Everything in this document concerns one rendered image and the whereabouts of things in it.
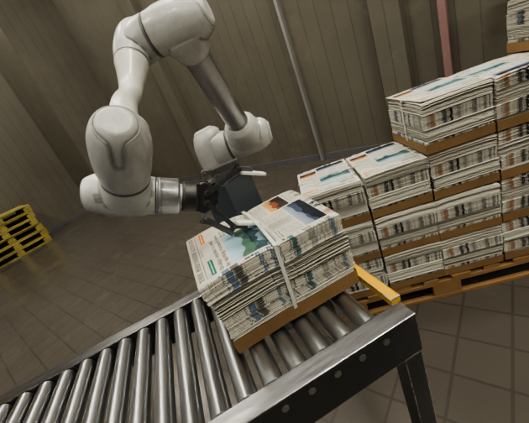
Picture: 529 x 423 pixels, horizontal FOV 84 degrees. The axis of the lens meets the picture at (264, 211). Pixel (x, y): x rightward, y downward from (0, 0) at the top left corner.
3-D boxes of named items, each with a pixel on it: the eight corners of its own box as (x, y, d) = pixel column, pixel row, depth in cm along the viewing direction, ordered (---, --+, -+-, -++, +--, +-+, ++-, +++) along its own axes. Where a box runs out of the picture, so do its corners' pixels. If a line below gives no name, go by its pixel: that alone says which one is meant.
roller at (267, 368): (221, 284, 105) (227, 294, 107) (263, 392, 62) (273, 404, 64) (233, 276, 106) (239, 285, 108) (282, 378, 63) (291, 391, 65)
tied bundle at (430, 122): (392, 140, 163) (384, 99, 154) (447, 122, 159) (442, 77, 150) (426, 157, 128) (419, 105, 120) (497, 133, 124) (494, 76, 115)
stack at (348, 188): (332, 280, 205) (295, 174, 173) (511, 232, 185) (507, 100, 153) (344, 323, 170) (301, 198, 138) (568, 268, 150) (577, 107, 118)
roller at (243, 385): (208, 301, 105) (222, 297, 107) (243, 421, 63) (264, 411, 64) (205, 290, 104) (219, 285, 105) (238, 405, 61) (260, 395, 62)
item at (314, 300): (311, 242, 106) (307, 232, 104) (360, 281, 80) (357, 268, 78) (272, 263, 103) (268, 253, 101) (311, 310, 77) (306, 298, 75)
